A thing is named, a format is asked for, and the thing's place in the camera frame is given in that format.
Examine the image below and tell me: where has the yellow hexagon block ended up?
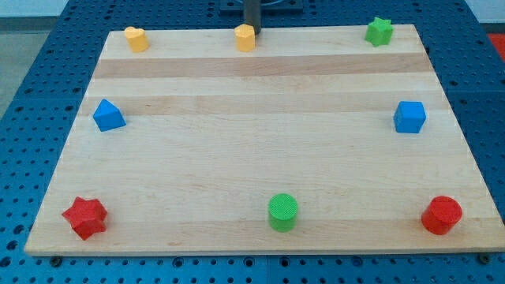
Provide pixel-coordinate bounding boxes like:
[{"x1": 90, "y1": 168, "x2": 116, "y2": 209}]
[{"x1": 234, "y1": 24, "x2": 256, "y2": 52}]

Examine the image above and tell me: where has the green star block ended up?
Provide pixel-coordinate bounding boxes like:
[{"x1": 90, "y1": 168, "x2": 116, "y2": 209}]
[{"x1": 365, "y1": 17, "x2": 394, "y2": 47}]

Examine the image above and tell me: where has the red star block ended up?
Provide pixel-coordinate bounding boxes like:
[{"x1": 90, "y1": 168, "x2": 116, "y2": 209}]
[{"x1": 62, "y1": 196, "x2": 107, "y2": 241}]

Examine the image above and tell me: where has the wooden board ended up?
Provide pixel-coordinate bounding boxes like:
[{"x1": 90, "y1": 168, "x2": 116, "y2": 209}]
[{"x1": 24, "y1": 24, "x2": 504, "y2": 256}]

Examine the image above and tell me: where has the green cylinder block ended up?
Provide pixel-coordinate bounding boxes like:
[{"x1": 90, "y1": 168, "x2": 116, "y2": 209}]
[{"x1": 267, "y1": 193, "x2": 298, "y2": 233}]

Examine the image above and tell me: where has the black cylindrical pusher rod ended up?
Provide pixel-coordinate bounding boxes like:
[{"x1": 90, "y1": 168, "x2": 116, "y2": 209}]
[{"x1": 243, "y1": 0, "x2": 261, "y2": 35}]

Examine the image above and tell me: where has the blue triangle block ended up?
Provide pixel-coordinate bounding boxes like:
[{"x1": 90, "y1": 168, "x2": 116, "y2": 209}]
[{"x1": 92, "y1": 99, "x2": 126, "y2": 132}]

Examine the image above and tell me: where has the yellow heart block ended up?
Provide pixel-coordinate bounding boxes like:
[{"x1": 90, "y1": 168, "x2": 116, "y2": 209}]
[{"x1": 124, "y1": 26, "x2": 150, "y2": 53}]

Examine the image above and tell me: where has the blue cube block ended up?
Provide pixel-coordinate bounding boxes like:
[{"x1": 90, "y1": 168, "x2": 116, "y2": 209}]
[{"x1": 393, "y1": 101, "x2": 426, "y2": 133}]

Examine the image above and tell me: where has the red cylinder block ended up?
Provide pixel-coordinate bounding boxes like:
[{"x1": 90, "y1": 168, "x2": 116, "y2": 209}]
[{"x1": 421, "y1": 196, "x2": 463, "y2": 235}]

